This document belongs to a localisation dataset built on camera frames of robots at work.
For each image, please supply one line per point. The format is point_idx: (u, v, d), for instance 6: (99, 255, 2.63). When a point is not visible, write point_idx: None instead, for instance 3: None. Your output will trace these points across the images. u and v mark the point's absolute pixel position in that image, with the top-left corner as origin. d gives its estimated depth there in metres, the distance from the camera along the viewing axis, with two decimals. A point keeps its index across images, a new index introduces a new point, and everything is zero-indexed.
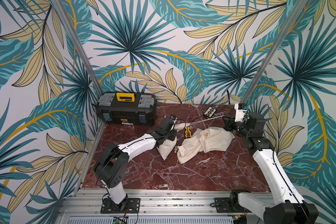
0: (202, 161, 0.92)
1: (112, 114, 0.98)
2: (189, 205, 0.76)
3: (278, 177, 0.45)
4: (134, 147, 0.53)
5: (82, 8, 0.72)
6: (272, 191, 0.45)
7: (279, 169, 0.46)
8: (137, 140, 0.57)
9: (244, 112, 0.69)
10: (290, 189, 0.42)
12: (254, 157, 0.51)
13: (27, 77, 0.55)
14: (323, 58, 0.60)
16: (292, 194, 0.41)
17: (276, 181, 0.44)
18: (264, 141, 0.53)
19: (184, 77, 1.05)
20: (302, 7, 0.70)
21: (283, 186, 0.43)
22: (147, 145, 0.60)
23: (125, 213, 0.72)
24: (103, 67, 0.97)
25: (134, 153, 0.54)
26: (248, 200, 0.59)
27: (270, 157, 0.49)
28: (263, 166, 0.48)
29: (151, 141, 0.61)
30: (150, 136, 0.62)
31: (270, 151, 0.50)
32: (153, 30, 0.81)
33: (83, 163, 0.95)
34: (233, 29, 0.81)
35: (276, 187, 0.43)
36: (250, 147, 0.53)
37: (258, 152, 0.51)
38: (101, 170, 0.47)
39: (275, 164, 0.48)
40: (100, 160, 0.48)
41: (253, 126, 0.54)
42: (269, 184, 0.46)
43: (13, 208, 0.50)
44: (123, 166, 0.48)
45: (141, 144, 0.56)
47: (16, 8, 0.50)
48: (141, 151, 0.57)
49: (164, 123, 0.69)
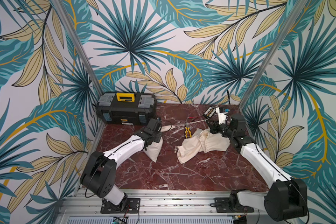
0: (202, 161, 0.92)
1: (111, 114, 0.98)
2: (189, 205, 0.76)
3: (265, 163, 0.49)
4: (121, 152, 0.50)
5: (82, 8, 0.72)
6: (264, 178, 0.47)
7: (264, 157, 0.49)
8: (124, 144, 0.54)
9: (226, 114, 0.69)
10: (277, 170, 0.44)
12: (242, 153, 0.56)
13: (26, 77, 0.54)
14: (323, 58, 0.60)
16: (281, 174, 0.45)
17: (264, 167, 0.48)
18: (247, 137, 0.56)
19: (184, 77, 1.05)
20: (302, 7, 0.70)
21: (272, 169, 0.47)
22: (135, 147, 0.57)
23: (125, 213, 0.72)
24: (103, 67, 0.97)
25: (122, 158, 0.51)
26: (247, 195, 0.59)
27: (255, 148, 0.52)
28: (250, 157, 0.52)
29: (139, 142, 0.59)
30: (137, 138, 0.60)
31: (253, 144, 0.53)
32: (153, 30, 0.81)
33: (84, 164, 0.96)
34: (233, 29, 0.81)
35: (267, 172, 0.46)
36: (236, 145, 0.58)
37: (243, 147, 0.57)
38: (88, 180, 0.45)
39: (260, 153, 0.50)
40: (86, 171, 0.45)
41: (235, 126, 0.61)
42: (261, 172, 0.49)
43: (13, 208, 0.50)
44: (112, 173, 0.45)
45: (129, 148, 0.54)
47: (16, 8, 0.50)
48: (129, 155, 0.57)
49: (151, 123, 0.68)
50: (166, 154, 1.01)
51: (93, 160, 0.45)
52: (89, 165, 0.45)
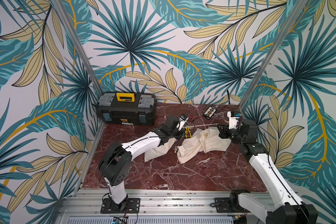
0: (202, 161, 0.92)
1: (111, 114, 0.98)
2: (189, 205, 0.76)
3: (276, 180, 0.46)
4: (138, 146, 0.53)
5: (82, 8, 0.72)
6: (271, 194, 0.46)
7: (276, 172, 0.48)
8: (141, 139, 0.56)
9: (237, 118, 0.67)
10: (288, 191, 0.43)
12: (251, 162, 0.53)
13: (27, 77, 0.55)
14: (323, 58, 0.60)
16: (291, 197, 0.42)
17: (274, 184, 0.45)
18: (258, 145, 0.56)
19: (184, 77, 1.05)
20: (302, 7, 0.70)
21: (282, 189, 0.43)
22: (151, 144, 0.60)
23: (125, 213, 0.72)
24: (103, 67, 0.97)
25: (138, 152, 0.54)
26: (248, 201, 0.59)
27: (267, 161, 0.51)
28: (260, 170, 0.50)
29: (156, 139, 0.61)
30: (154, 135, 0.62)
31: (265, 156, 0.53)
32: (153, 30, 0.81)
33: (83, 164, 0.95)
34: (232, 29, 0.81)
35: (275, 191, 0.44)
36: (245, 153, 0.55)
37: (254, 157, 0.52)
38: (105, 167, 0.48)
39: (271, 168, 0.49)
40: (104, 158, 0.48)
41: (246, 132, 0.57)
42: (268, 187, 0.47)
43: (13, 208, 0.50)
44: (127, 165, 0.48)
45: (145, 143, 0.56)
47: (16, 8, 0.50)
48: (145, 150, 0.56)
49: (168, 121, 0.68)
50: (166, 154, 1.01)
51: (113, 147, 0.48)
52: (109, 153, 0.48)
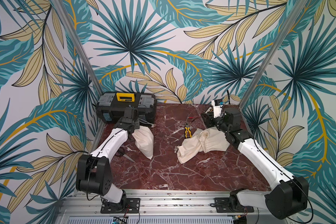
0: (202, 161, 0.92)
1: (111, 114, 0.98)
2: (189, 205, 0.76)
3: (267, 162, 0.47)
4: (108, 147, 0.50)
5: (82, 8, 0.72)
6: (265, 176, 0.46)
7: (265, 155, 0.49)
8: (108, 139, 0.53)
9: (221, 107, 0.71)
10: (279, 169, 0.45)
12: (240, 150, 0.53)
13: (27, 77, 0.55)
14: (323, 58, 0.60)
16: (283, 173, 0.44)
17: (266, 166, 0.46)
18: (243, 132, 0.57)
19: (184, 77, 1.05)
20: (302, 7, 0.70)
21: (274, 168, 0.45)
22: (120, 139, 0.57)
23: (125, 213, 0.72)
24: (103, 67, 0.97)
25: (111, 152, 0.51)
26: (248, 196, 0.59)
27: (254, 145, 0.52)
28: (250, 155, 0.50)
29: (122, 133, 0.58)
30: (118, 130, 0.59)
31: (251, 140, 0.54)
32: (153, 30, 0.81)
33: None
34: (232, 29, 0.81)
35: (269, 171, 0.45)
36: (233, 141, 0.55)
37: (242, 144, 0.53)
38: (86, 184, 0.44)
39: (259, 150, 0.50)
40: (79, 177, 0.44)
41: (231, 121, 0.57)
42: (261, 170, 0.47)
43: (13, 208, 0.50)
44: (108, 170, 0.46)
45: (114, 141, 0.53)
47: (16, 8, 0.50)
48: (117, 147, 0.56)
49: (129, 112, 0.67)
50: (166, 154, 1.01)
51: (82, 164, 0.43)
52: (82, 170, 0.43)
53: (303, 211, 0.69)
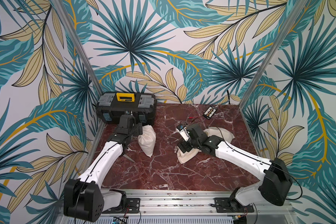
0: (202, 161, 0.92)
1: (111, 114, 0.98)
2: (189, 205, 0.76)
3: (245, 158, 0.49)
4: (100, 168, 0.46)
5: (82, 8, 0.72)
6: (249, 171, 0.46)
7: (240, 152, 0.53)
8: (101, 157, 0.49)
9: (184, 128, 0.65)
10: (257, 160, 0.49)
12: (219, 156, 0.53)
13: (27, 76, 0.55)
14: (323, 58, 0.60)
16: (262, 163, 0.46)
17: (246, 162, 0.48)
18: (212, 138, 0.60)
19: (184, 77, 1.05)
20: (302, 7, 0.70)
21: (254, 162, 0.47)
22: (113, 156, 0.52)
23: (125, 213, 0.72)
24: (103, 67, 0.97)
25: (103, 172, 0.47)
26: (245, 194, 0.58)
27: (227, 146, 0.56)
28: (229, 157, 0.51)
29: (115, 150, 0.53)
30: (112, 145, 0.54)
31: (223, 142, 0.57)
32: (153, 30, 0.81)
33: (84, 163, 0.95)
34: (232, 29, 0.81)
35: (251, 166, 0.46)
36: (209, 151, 0.55)
37: (217, 150, 0.54)
38: (73, 210, 0.41)
39: (234, 150, 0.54)
40: (67, 202, 0.40)
41: (196, 134, 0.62)
42: (243, 167, 0.47)
43: (13, 208, 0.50)
44: (98, 194, 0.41)
45: (106, 159, 0.49)
47: (16, 8, 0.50)
48: (110, 165, 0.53)
49: (123, 122, 0.61)
50: (166, 154, 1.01)
51: (68, 192, 0.39)
52: (69, 197, 0.39)
53: (303, 211, 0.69)
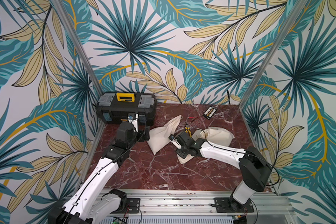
0: (202, 161, 0.92)
1: (112, 114, 0.98)
2: (189, 205, 0.76)
3: (223, 151, 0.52)
4: (87, 196, 0.42)
5: (82, 8, 0.72)
6: (230, 163, 0.49)
7: (219, 146, 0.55)
8: (90, 180, 0.45)
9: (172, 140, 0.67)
10: (233, 151, 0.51)
12: (203, 155, 0.57)
13: (27, 76, 0.55)
14: (322, 58, 0.60)
16: (237, 153, 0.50)
17: (225, 155, 0.52)
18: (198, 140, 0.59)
19: (184, 77, 1.05)
20: (302, 7, 0.70)
21: (230, 153, 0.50)
22: (105, 178, 0.48)
23: (125, 213, 0.72)
24: (103, 67, 0.97)
25: (93, 199, 0.44)
26: (241, 191, 0.57)
27: (209, 144, 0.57)
28: (211, 155, 0.55)
29: (108, 171, 0.48)
30: (106, 163, 0.49)
31: (205, 141, 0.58)
32: (153, 30, 0.81)
33: (84, 163, 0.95)
34: (232, 29, 0.81)
35: (229, 158, 0.50)
36: (195, 153, 0.60)
37: (201, 150, 0.60)
38: None
39: (214, 146, 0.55)
40: None
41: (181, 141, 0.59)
42: (224, 160, 0.51)
43: (13, 208, 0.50)
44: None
45: (95, 184, 0.44)
47: (16, 8, 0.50)
48: (102, 187, 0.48)
49: (121, 134, 0.54)
50: (166, 154, 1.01)
51: (52, 220, 0.37)
52: None
53: (303, 211, 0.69)
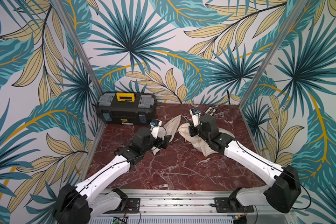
0: (202, 161, 0.92)
1: (112, 114, 0.98)
2: (189, 205, 0.76)
3: (255, 161, 0.48)
4: (98, 183, 0.45)
5: (82, 8, 0.72)
6: (258, 174, 0.46)
7: (250, 153, 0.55)
8: (103, 171, 0.48)
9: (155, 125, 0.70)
10: (269, 164, 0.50)
12: (227, 155, 0.52)
13: (27, 77, 0.55)
14: (322, 58, 0.60)
16: (273, 168, 0.45)
17: (257, 165, 0.46)
18: (223, 136, 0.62)
19: (184, 77, 1.05)
20: (302, 7, 0.70)
21: (264, 166, 0.46)
22: (116, 173, 0.51)
23: (125, 213, 0.72)
24: (103, 67, 0.97)
25: (100, 188, 0.46)
26: (247, 196, 0.59)
27: (237, 146, 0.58)
28: (238, 157, 0.50)
29: (122, 167, 0.52)
30: (122, 161, 0.53)
31: (234, 143, 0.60)
32: (153, 30, 0.81)
33: (84, 163, 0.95)
34: (233, 29, 0.81)
35: (261, 170, 0.45)
36: (218, 148, 0.54)
37: (227, 150, 0.53)
38: (59, 216, 0.41)
39: (245, 151, 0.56)
40: (56, 206, 0.40)
41: (209, 128, 0.56)
42: (253, 169, 0.46)
43: (13, 208, 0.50)
44: (85, 210, 0.41)
45: (108, 175, 0.48)
47: (16, 8, 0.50)
48: (111, 181, 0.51)
49: (137, 138, 0.57)
50: (166, 154, 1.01)
51: (61, 197, 0.40)
52: (59, 202, 0.40)
53: (303, 211, 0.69)
